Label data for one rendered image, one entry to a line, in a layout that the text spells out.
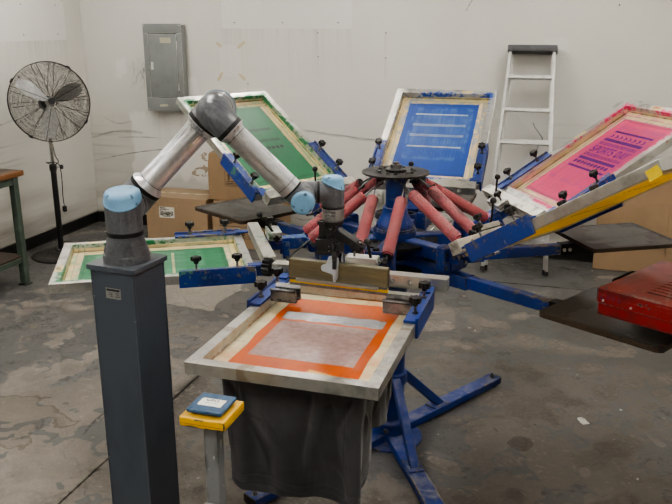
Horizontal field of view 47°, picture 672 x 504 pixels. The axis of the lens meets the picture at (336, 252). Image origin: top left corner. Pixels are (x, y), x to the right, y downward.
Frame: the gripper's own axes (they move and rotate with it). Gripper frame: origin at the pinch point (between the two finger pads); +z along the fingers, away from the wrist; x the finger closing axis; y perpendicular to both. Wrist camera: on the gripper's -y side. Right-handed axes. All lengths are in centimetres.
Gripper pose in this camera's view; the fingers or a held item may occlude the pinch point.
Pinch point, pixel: (338, 276)
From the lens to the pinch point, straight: 269.1
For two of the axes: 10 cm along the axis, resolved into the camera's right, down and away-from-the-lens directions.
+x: -3.0, 2.7, -9.2
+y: -9.5, -0.9, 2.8
